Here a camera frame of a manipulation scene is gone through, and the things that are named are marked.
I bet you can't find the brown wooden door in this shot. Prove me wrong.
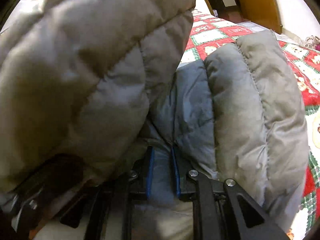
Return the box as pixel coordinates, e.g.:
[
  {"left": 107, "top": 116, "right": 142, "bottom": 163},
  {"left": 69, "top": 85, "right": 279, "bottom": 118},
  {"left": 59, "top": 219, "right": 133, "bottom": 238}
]
[{"left": 239, "top": 0, "right": 282, "bottom": 34}]

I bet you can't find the pile of clothes on floor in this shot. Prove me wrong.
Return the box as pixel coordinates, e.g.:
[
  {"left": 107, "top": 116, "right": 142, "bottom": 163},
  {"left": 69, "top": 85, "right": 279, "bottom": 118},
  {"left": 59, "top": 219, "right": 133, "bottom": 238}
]
[{"left": 304, "top": 36, "right": 320, "bottom": 51}]

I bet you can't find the grey puffer jacket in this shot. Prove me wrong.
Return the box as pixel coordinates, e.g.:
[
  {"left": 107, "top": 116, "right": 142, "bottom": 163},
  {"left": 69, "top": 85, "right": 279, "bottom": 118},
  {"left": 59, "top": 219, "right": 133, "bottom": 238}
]
[{"left": 0, "top": 0, "right": 311, "bottom": 240}]

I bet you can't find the red patchwork bear quilt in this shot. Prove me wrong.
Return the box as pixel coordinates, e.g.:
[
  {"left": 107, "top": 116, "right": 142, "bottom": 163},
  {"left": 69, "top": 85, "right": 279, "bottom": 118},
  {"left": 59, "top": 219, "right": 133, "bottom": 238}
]
[{"left": 174, "top": 11, "right": 319, "bottom": 239}]

